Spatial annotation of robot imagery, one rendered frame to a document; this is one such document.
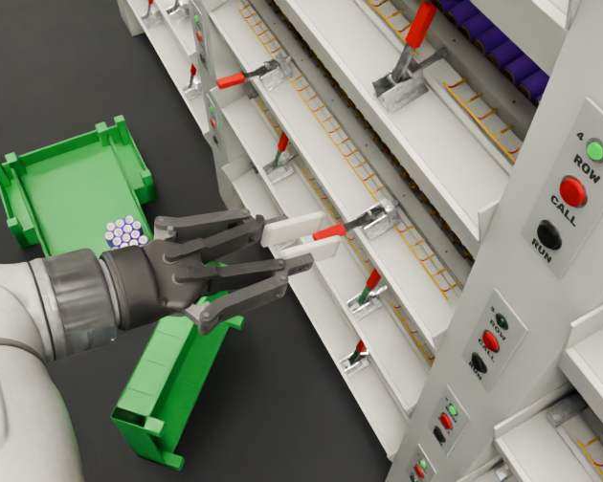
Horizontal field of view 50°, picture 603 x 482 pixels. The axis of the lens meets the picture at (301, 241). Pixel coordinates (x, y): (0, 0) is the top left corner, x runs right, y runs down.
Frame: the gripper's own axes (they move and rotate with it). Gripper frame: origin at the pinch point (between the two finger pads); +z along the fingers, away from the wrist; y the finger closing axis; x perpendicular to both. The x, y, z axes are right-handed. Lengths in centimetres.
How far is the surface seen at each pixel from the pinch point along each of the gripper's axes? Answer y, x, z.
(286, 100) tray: -22.2, -0.9, 9.6
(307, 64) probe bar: -23.5, 3.4, 12.3
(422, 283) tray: 8.9, -0.5, 10.2
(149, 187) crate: -59, -53, 6
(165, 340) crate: -15.4, -40.2, -7.2
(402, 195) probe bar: -0.1, 3.3, 11.9
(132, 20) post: -115, -50, 20
